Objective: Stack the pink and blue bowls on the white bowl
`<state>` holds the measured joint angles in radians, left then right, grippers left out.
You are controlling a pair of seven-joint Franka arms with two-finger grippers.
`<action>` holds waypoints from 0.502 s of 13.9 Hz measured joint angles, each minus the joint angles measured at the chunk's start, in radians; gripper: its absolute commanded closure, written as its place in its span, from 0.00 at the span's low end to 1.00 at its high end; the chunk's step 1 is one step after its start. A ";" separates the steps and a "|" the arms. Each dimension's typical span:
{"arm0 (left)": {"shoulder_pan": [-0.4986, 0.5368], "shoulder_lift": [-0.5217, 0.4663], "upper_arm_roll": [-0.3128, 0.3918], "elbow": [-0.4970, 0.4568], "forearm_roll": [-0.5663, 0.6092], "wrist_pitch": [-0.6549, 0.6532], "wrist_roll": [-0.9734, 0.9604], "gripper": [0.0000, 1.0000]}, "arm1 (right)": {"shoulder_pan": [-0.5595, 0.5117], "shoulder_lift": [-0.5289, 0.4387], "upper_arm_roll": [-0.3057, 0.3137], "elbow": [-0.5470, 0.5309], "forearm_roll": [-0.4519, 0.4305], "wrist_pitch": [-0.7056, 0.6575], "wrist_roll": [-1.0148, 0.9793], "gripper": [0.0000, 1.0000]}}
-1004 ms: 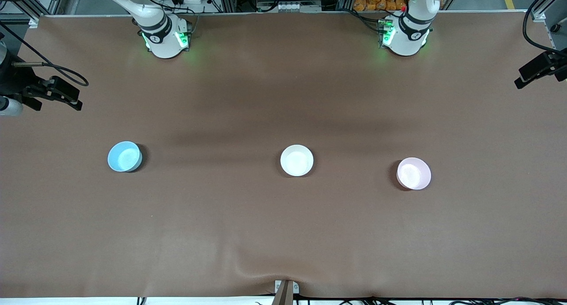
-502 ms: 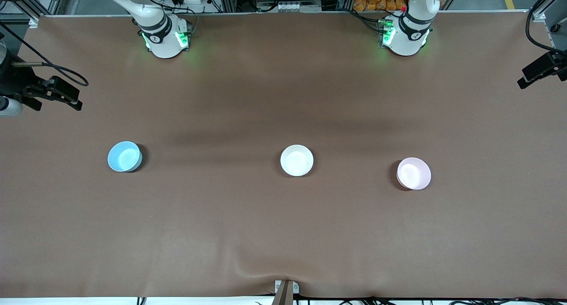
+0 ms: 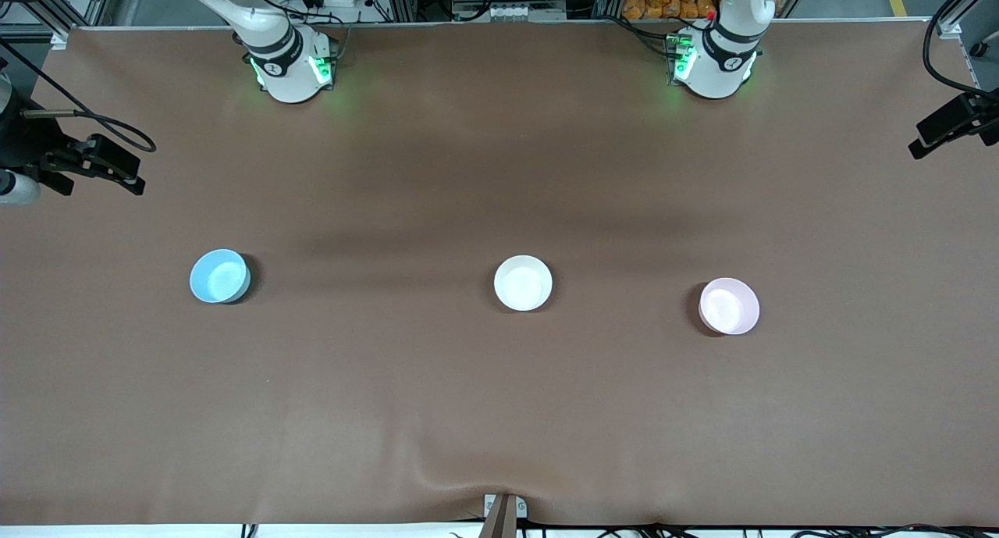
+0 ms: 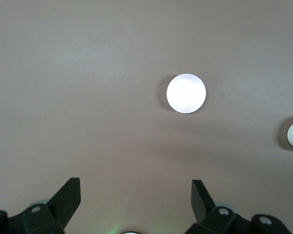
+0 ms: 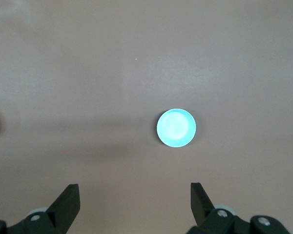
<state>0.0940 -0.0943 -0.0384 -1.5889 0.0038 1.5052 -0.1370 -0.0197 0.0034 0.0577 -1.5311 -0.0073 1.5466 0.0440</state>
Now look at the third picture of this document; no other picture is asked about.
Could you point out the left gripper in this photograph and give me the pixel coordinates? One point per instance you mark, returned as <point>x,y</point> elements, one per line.
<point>970,116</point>

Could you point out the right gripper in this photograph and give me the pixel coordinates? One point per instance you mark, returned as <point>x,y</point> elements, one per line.
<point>25,144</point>

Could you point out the blue bowl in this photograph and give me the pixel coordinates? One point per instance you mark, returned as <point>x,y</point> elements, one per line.
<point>218,277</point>

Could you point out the pink bowl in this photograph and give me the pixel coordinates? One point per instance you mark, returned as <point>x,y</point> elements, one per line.
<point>729,307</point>

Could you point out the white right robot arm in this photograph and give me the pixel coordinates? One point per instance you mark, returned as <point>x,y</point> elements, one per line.
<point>289,77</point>

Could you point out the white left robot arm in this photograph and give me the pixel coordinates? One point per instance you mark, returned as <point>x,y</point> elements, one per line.
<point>718,69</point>

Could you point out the white bowl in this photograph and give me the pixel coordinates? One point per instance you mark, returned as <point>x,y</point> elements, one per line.
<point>523,283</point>

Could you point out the white power strip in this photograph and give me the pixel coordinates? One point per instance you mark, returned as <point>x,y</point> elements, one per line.
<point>507,11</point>

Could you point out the brown table mat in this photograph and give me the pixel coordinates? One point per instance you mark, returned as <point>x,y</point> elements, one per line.
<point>499,405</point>

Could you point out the aluminium frame profile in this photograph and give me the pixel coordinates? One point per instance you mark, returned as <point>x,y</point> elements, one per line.
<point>964,7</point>
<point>70,11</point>

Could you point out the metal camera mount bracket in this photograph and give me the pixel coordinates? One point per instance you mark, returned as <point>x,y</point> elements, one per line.
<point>503,514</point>

